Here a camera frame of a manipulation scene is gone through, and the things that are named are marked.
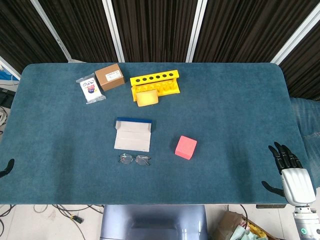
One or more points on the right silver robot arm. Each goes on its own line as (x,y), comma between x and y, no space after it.
(305,225)

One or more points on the wire-frame eyeglasses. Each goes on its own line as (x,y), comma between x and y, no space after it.
(135,157)

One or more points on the black floor device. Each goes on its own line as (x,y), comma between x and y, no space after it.
(6,97)

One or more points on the light green cloth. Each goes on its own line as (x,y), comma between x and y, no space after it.
(240,233)

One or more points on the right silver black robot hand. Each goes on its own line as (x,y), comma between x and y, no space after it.
(298,185)

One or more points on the yellow sponge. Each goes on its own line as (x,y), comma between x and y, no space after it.
(147,98)

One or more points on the blue printed carton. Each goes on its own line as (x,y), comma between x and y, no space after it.
(7,75)

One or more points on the grey blue glasses case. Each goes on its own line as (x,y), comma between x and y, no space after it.
(132,137)

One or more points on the brown cardboard box white label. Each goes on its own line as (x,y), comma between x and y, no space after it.
(110,77)

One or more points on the white plastic packet printed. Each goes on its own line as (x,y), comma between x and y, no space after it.
(91,91)

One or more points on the pink foam cube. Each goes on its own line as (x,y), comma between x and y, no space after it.
(185,147)

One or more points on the yellow crumpled bag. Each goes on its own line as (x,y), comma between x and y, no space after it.
(257,231)

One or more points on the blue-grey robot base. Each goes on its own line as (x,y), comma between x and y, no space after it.
(152,222)

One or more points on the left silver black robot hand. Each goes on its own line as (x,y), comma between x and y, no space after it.
(8,167)

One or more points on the aluminium frame post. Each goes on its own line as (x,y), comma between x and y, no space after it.
(196,30)
(295,36)
(113,30)
(8,66)
(51,31)

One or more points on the yellow test tube rack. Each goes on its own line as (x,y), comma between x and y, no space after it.
(155,77)

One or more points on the blue felt table cloth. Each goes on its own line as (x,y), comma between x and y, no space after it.
(225,112)

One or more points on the black pleated curtain panel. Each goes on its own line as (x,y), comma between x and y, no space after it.
(305,70)
(247,27)
(20,37)
(82,27)
(155,27)

